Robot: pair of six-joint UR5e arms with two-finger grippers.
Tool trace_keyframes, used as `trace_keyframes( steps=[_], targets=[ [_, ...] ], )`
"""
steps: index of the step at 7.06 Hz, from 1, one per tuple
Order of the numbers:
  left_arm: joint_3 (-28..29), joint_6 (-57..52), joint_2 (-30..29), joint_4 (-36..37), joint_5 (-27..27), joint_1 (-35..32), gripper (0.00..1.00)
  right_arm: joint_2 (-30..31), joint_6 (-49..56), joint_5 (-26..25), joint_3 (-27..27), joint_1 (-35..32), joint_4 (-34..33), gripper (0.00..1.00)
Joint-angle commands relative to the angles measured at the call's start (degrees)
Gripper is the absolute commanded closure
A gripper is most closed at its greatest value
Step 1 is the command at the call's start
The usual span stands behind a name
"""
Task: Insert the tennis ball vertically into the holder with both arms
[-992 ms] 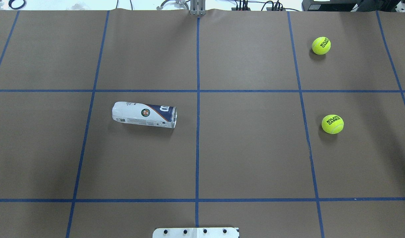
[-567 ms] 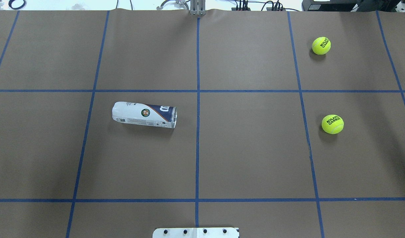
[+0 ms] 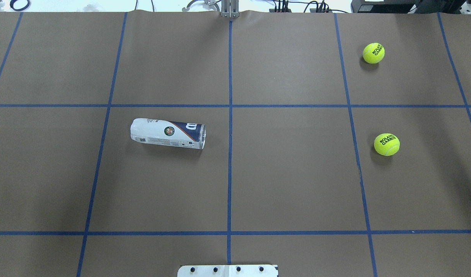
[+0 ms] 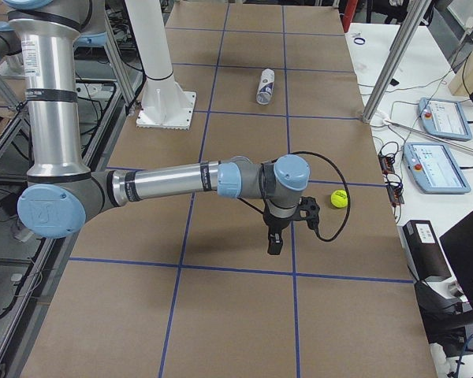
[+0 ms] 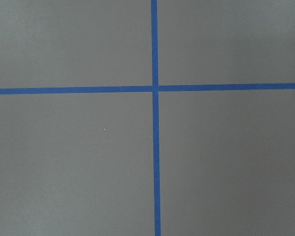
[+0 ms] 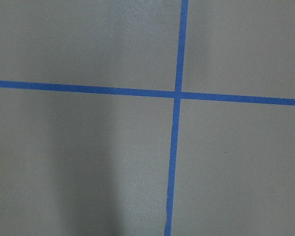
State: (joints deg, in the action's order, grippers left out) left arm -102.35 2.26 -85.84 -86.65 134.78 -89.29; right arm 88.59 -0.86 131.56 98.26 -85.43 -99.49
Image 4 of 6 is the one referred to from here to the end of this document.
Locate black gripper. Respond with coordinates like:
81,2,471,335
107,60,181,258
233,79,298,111
263,204,297,256

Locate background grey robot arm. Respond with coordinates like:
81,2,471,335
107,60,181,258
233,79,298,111
0,21,24,78

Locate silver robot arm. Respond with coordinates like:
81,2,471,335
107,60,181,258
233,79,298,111
8,1,319,255

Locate yellow tennis ball far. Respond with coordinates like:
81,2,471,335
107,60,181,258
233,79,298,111
330,189,348,209

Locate dark brown box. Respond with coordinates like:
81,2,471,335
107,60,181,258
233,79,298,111
402,220,452,282

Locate lower blue teach pendant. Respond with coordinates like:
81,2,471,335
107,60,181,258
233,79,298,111
403,143,471,195

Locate blue teach pendant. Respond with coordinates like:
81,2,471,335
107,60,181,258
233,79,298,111
419,97,472,141
403,143,471,195

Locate black computer monitor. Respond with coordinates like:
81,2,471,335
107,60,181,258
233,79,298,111
440,210,473,305

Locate upper blue teach pendant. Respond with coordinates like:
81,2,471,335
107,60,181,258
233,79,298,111
419,97,472,141

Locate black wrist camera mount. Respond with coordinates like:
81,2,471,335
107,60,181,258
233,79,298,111
297,197,320,234

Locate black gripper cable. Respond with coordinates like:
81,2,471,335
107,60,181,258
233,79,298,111
236,150,351,243

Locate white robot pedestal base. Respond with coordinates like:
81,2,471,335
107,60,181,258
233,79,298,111
125,0,196,130

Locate aluminium frame post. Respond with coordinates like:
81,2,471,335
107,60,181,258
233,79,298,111
361,0,430,124

